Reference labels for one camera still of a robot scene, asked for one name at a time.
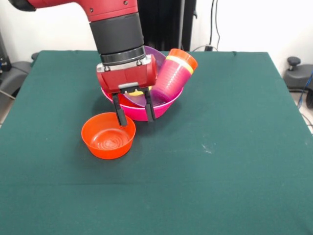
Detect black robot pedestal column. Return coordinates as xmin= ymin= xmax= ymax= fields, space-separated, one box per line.
xmin=135 ymin=0 xmax=198 ymax=52

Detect purple cup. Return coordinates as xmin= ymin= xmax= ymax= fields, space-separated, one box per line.
xmin=151 ymin=58 xmax=191 ymax=102

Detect small orange bowl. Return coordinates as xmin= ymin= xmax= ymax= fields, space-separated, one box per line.
xmin=81 ymin=112 xmax=136 ymax=160

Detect dark green tablecloth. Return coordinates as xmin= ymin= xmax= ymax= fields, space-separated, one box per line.
xmin=0 ymin=50 xmax=313 ymax=235

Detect black hanging cable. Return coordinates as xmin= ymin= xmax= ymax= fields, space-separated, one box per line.
xmin=209 ymin=0 xmax=222 ymax=51

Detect tangle of floor cables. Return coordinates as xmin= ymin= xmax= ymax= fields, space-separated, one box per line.
xmin=295 ymin=70 xmax=313 ymax=128

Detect pale yellow cup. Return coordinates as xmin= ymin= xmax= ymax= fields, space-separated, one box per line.
xmin=128 ymin=88 xmax=145 ymax=97

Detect large pink bowl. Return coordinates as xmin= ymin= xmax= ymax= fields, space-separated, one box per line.
xmin=100 ymin=85 xmax=184 ymax=122

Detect bright yellow cup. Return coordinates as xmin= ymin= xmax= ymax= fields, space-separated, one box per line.
xmin=165 ymin=55 xmax=195 ymax=74

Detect purple bowl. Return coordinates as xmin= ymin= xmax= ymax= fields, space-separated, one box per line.
xmin=121 ymin=45 xmax=172 ymax=109

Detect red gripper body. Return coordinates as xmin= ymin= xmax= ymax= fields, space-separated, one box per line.
xmin=96 ymin=54 xmax=158 ymax=95

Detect black pedestal foot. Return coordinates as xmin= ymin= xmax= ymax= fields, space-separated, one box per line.
xmin=0 ymin=61 xmax=34 ymax=103
xmin=283 ymin=56 xmax=313 ymax=92

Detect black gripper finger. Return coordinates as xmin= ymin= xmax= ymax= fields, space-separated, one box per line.
xmin=112 ymin=92 xmax=128 ymax=127
xmin=143 ymin=87 xmax=157 ymax=122

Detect orange cup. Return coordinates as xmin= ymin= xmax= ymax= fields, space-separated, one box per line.
xmin=168 ymin=48 xmax=199 ymax=71

